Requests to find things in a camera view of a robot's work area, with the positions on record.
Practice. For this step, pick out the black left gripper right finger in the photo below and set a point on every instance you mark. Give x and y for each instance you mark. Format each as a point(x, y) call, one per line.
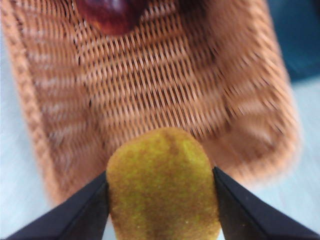
point(250, 215)

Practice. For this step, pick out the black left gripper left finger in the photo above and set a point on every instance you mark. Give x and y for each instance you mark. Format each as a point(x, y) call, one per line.
point(75, 217)

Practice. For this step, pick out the brown fuzzy kiwi fruit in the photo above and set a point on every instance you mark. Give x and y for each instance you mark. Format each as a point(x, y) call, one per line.
point(162, 190)

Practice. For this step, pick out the brown wicker basket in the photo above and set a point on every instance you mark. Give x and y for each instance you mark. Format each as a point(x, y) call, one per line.
point(162, 75)

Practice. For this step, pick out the dark blue rectangular tray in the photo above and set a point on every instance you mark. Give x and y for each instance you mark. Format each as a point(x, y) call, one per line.
point(297, 37)

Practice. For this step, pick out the dark purple round fruit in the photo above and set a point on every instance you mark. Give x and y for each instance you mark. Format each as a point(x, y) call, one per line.
point(110, 17)

